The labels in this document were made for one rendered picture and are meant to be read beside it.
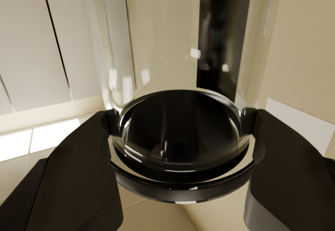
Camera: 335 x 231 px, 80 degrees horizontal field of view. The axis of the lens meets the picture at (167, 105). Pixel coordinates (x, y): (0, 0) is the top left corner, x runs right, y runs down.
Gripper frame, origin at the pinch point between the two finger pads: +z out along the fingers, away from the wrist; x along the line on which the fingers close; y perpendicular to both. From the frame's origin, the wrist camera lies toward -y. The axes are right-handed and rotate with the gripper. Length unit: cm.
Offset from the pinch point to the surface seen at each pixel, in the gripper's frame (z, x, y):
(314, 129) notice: 39, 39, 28
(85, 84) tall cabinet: 225, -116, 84
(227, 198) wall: 62, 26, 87
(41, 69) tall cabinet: 205, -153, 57
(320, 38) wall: 44, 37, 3
